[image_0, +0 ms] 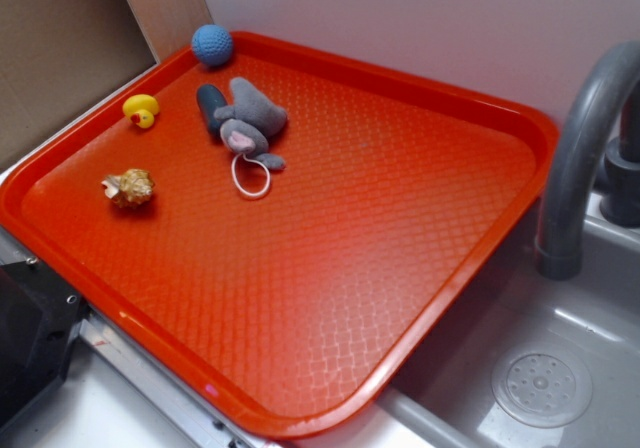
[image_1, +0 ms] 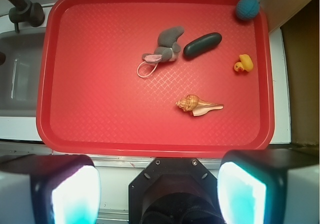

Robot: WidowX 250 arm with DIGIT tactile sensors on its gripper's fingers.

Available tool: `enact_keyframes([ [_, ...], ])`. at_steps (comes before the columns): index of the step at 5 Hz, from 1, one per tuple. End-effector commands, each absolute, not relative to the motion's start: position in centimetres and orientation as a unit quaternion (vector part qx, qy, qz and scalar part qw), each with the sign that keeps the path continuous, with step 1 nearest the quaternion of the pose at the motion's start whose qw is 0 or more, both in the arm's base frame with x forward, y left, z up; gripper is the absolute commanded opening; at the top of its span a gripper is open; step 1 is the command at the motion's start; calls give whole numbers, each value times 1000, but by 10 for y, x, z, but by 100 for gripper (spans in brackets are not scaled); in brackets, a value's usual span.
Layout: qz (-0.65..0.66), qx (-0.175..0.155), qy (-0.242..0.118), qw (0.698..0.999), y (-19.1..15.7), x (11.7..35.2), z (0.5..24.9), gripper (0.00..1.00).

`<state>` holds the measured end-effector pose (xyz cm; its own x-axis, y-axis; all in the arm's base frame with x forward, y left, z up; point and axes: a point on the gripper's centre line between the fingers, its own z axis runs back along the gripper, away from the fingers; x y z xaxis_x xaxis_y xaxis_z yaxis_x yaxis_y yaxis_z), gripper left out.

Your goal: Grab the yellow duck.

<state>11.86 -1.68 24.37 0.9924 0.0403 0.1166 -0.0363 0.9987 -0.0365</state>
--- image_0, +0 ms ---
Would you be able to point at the grey toy sink basin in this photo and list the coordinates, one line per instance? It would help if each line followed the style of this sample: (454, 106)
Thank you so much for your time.
(522, 361)

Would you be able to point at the dark teal cylinder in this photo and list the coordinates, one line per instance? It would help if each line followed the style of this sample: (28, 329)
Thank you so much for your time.
(209, 98)

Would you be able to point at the wooden board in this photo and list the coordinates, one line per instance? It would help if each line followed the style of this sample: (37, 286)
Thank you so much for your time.
(168, 25)

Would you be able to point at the grey plush elephant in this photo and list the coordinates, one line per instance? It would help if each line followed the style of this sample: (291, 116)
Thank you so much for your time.
(247, 126)

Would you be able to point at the yellow rubber duck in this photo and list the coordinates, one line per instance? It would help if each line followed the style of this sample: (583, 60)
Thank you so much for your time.
(141, 110)

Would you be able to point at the golden seashell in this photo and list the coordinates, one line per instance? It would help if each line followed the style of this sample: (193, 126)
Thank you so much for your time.
(130, 189)

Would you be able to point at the grey curved faucet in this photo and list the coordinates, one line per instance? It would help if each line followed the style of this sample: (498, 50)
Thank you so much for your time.
(598, 149)

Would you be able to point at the orange plastic tray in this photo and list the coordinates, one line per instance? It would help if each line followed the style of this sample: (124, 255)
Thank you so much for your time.
(291, 312)

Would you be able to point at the brown cardboard panel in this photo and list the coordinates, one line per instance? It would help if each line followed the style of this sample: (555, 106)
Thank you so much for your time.
(59, 58)

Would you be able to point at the blue dimpled ball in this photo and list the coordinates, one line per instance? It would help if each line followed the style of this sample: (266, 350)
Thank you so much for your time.
(212, 45)

